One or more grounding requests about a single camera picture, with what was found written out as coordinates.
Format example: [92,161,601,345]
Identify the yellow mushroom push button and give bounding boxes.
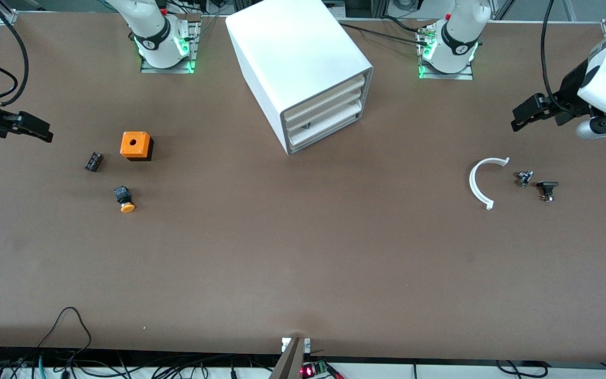
[114,185,136,214]

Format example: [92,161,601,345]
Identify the black switch part with spring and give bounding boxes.
[537,181,560,203]

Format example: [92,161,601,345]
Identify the circuit board with red LED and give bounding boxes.
[300,361,331,378]

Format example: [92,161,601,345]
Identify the white semicircular bracket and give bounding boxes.
[469,157,510,211]

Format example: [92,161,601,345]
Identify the grey camera mount bar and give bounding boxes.
[269,337,306,379]

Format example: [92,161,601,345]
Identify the white drawer cabinet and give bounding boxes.
[225,0,375,156]

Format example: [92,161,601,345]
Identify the white plastic drawer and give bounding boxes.
[285,89,363,133]
[282,75,366,121]
[288,103,363,149]

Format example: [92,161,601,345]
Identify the black cable at table edge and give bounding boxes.
[495,360,550,378]

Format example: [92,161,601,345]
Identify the white mounting bracket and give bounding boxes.
[281,337,311,353]

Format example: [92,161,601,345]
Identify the orange box with hole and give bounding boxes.
[120,132,154,162]

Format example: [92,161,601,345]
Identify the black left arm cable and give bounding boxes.
[541,0,606,115]

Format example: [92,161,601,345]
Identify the looped black cable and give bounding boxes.
[36,307,93,351]

